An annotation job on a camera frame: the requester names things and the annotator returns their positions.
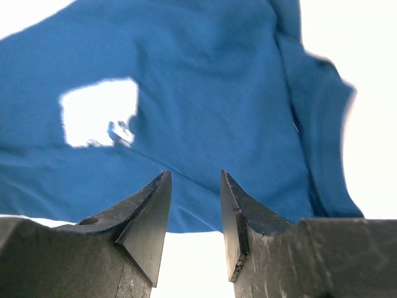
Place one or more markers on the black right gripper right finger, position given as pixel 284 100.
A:
pixel 268 256

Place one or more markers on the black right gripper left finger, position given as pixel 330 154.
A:
pixel 115 253

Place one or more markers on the dark blue t shirt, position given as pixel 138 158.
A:
pixel 103 96

